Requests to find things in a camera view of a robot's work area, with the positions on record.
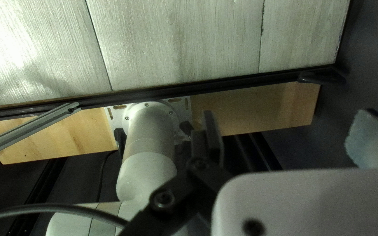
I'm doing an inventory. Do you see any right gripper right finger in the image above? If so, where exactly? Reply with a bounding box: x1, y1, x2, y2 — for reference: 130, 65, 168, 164
345, 109, 378, 169

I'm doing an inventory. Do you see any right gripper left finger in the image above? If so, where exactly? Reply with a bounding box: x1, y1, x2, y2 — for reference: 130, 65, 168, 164
118, 110, 236, 236

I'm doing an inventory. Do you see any black frame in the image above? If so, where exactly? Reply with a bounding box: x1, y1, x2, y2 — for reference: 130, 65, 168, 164
0, 64, 348, 162

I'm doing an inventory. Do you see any black cable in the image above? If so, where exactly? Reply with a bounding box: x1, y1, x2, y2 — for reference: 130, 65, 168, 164
0, 203, 129, 229

